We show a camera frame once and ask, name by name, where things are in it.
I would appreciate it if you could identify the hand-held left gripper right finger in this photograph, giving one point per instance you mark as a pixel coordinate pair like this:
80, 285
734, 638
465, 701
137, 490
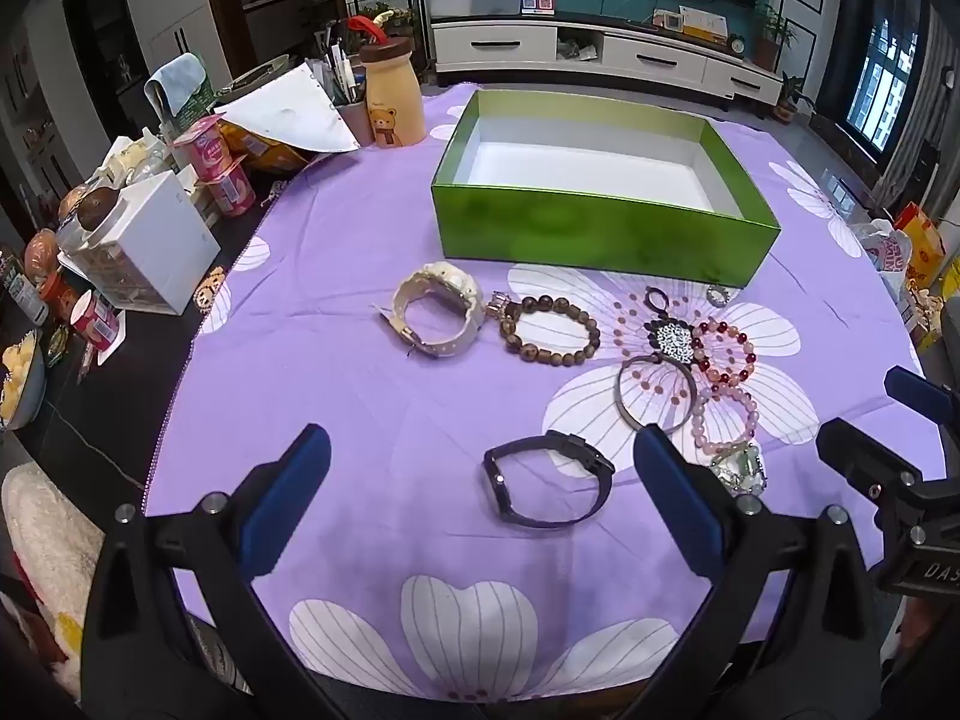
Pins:
675, 502

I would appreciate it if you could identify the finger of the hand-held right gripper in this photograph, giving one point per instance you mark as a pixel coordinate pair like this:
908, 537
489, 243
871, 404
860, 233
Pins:
862, 450
919, 390

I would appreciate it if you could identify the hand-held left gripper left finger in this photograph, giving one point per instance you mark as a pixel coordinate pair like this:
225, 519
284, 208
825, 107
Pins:
289, 495

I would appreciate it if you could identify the black wrist watch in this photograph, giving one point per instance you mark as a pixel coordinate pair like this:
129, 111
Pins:
577, 454

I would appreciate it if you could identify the silver bangle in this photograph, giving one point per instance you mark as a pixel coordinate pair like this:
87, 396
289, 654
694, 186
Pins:
621, 390

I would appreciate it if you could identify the black flower pendant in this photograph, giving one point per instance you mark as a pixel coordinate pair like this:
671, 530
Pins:
673, 341

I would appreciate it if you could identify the cream wrist watch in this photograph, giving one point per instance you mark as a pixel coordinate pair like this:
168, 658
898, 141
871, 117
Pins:
450, 281

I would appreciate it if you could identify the green cardboard box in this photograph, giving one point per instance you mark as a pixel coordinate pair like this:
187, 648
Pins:
600, 240

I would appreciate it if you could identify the purple floral tablecloth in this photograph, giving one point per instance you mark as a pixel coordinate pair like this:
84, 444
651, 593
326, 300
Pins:
337, 405

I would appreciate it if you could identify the white plastic bag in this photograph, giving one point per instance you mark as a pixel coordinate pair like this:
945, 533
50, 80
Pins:
885, 251

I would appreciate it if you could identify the yellow paper bag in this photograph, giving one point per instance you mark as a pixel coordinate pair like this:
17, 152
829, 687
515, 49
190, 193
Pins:
926, 240

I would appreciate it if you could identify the small bear figure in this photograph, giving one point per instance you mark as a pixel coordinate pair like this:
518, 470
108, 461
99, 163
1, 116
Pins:
210, 289

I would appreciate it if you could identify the white fluffy cushion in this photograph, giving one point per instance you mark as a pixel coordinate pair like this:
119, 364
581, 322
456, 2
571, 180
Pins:
52, 532

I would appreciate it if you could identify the pink yogurt cup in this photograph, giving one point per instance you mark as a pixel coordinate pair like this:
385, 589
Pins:
232, 187
96, 321
202, 150

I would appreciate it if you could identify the white square box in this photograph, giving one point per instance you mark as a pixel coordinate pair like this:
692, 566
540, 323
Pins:
169, 240

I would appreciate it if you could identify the bowl of yellow food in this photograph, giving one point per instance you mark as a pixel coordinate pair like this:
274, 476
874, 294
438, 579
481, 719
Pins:
19, 382

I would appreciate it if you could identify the small potted floor plant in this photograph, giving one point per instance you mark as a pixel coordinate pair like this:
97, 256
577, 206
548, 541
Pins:
787, 101

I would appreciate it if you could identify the brown round fruit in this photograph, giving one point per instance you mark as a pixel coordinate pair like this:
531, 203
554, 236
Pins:
99, 208

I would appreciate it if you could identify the orange snack bag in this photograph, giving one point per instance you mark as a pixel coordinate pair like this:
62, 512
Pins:
262, 150

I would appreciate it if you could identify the pen holder with pens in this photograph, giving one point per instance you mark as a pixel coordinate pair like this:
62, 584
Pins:
352, 124

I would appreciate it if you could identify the potted plant orange pot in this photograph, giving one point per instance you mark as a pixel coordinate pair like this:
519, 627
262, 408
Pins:
769, 41

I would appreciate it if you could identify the white paper sheet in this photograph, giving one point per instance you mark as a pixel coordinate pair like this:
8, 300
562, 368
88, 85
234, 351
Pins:
285, 109

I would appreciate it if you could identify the small alarm clock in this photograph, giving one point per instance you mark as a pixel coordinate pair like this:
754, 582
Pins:
736, 44

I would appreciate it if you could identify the green carton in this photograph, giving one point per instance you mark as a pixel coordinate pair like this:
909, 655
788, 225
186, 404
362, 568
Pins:
199, 101

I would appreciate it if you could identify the beige bear bottle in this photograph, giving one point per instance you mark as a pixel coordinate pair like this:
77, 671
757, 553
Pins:
394, 105

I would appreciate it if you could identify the yellow white box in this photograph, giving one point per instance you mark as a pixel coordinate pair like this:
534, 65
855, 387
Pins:
703, 24

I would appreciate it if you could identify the light blue cloth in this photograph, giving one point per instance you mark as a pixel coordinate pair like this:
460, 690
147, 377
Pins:
176, 79

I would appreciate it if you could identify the white tv stand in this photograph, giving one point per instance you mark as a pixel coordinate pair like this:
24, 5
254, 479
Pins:
495, 45

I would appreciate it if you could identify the small blue red box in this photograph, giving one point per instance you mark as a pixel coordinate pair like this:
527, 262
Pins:
538, 1

